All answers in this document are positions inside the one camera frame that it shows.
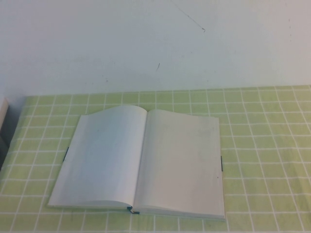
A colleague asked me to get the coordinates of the blue and cream hardcover book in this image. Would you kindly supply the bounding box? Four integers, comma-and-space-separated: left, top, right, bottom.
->
47, 105, 226, 221

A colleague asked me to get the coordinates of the green checked tablecloth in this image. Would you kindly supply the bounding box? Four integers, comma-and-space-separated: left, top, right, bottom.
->
0, 84, 311, 233

